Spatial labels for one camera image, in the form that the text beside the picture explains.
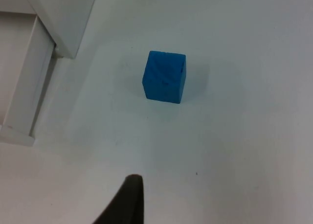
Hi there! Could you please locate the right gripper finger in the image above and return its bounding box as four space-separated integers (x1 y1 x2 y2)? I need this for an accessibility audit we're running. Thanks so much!
91 174 145 224

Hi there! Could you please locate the blue cube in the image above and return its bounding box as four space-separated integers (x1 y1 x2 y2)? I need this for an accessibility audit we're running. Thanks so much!
141 50 188 105

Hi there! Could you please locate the grey drawer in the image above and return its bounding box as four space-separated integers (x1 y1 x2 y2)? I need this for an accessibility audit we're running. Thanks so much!
0 11 58 147

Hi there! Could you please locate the grey chest of drawers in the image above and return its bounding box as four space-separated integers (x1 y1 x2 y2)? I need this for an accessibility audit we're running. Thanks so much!
0 0 100 60

